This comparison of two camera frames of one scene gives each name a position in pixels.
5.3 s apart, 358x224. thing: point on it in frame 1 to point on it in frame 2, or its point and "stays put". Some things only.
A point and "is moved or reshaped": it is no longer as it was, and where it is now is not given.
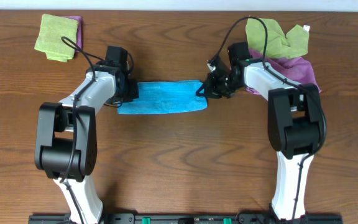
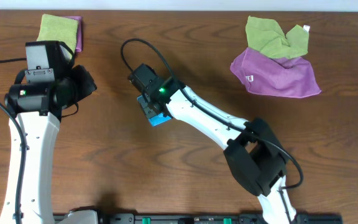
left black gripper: (132, 90) to (84, 83)
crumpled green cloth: (279, 46) stays put
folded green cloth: (57, 37) stays put
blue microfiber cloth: (165, 96) is moved or reshaped
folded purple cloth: (79, 32) stays put
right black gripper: (212, 86) to (148, 109)
